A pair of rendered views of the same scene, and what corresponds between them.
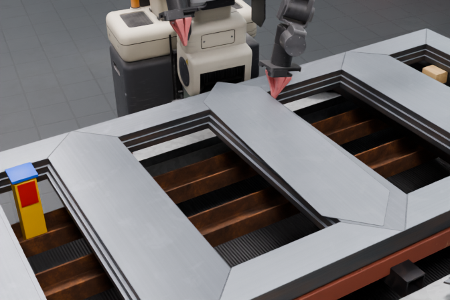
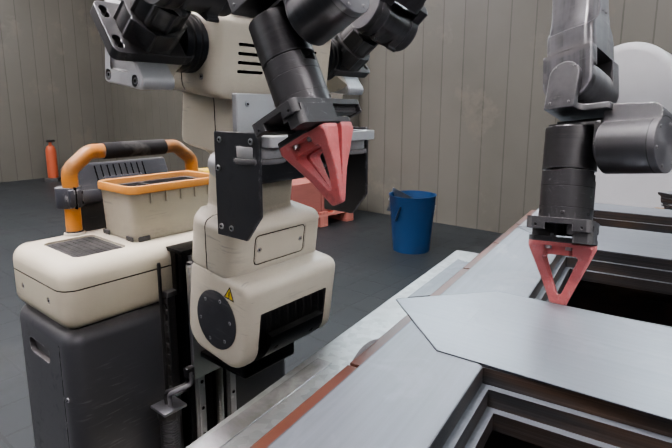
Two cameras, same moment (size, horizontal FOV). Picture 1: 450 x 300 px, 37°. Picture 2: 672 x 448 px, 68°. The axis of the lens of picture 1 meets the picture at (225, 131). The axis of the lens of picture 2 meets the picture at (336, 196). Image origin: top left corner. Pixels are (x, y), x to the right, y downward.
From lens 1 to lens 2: 1.51 m
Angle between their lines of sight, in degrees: 34
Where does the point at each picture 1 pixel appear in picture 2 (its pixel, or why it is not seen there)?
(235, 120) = (600, 379)
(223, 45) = (287, 255)
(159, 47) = (139, 289)
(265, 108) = (600, 331)
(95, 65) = not seen: outside the picture
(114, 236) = not seen: outside the picture
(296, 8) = (602, 77)
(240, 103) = (525, 332)
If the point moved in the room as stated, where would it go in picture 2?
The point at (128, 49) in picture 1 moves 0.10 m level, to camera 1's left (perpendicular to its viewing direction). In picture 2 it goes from (76, 299) to (8, 310)
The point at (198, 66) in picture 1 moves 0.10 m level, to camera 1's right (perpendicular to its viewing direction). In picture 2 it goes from (259, 298) to (315, 288)
